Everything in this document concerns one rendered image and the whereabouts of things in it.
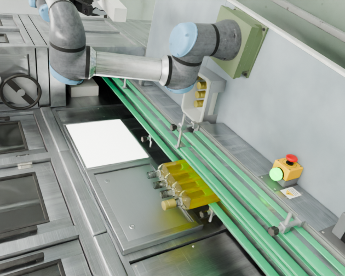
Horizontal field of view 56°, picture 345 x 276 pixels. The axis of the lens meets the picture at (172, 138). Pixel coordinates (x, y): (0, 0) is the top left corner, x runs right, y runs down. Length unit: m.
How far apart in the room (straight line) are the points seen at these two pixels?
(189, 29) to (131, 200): 0.71
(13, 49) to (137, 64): 0.89
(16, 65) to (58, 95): 0.28
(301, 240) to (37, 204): 0.98
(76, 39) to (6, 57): 0.88
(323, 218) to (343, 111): 0.33
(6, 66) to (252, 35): 1.30
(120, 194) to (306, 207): 0.72
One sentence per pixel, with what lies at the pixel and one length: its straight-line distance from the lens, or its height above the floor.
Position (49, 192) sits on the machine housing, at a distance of 1.48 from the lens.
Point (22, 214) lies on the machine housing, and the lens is 1.40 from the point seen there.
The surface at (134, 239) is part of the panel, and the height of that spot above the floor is 1.26.
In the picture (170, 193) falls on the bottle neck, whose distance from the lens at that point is 1.23.
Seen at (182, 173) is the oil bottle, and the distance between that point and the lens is 1.31.
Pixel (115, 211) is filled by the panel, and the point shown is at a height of 1.28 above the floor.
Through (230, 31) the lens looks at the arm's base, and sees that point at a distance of 1.24.
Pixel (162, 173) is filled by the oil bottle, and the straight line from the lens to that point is 1.30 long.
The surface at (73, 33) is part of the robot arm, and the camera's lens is 1.12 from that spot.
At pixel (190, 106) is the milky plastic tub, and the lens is 1.60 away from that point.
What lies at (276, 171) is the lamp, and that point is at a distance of 1.15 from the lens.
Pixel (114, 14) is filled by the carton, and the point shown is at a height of 1.11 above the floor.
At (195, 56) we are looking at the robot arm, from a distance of 1.18.
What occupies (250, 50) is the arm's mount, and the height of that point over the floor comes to 0.80.
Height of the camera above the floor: 1.66
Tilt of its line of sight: 29 degrees down
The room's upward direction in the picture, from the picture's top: 99 degrees counter-clockwise
